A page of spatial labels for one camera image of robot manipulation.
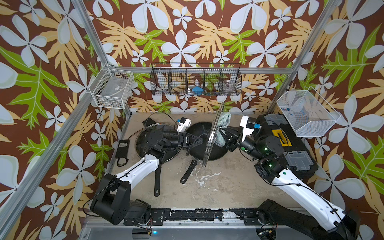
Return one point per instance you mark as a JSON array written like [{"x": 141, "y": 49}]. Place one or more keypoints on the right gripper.
[{"x": 233, "y": 140}]

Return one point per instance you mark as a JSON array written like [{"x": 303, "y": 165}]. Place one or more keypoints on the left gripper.
[{"x": 183, "y": 141}]

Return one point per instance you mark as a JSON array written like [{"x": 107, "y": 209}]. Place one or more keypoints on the green microfibre cloth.
[{"x": 223, "y": 122}]

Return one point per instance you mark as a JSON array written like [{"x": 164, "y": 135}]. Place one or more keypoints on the small pan with lid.
[{"x": 202, "y": 130}]

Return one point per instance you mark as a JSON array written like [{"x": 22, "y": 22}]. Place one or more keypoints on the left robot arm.
[{"x": 112, "y": 201}]

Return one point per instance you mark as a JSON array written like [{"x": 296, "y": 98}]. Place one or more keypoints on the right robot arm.
[{"x": 324, "y": 221}]

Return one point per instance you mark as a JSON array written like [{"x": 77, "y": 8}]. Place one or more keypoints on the large black frying pan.
[{"x": 156, "y": 177}]

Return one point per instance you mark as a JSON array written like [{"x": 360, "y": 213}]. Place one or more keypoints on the black power adapter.
[{"x": 122, "y": 149}]

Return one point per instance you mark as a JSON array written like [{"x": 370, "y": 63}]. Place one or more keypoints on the black yellow toolbox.
[{"x": 296, "y": 155}]

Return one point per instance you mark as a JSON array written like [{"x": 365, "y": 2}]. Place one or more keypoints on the white mesh basket right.
[{"x": 309, "y": 114}]

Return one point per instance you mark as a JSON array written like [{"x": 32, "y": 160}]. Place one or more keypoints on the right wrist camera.
[{"x": 249, "y": 124}]

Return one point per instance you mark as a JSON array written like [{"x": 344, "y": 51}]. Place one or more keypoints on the black wire basket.
[{"x": 195, "y": 79}]

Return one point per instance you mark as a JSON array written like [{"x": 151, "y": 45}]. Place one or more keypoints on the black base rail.
[{"x": 161, "y": 216}]

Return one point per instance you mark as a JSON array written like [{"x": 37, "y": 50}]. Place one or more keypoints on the white wire basket left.
[{"x": 111, "y": 88}]

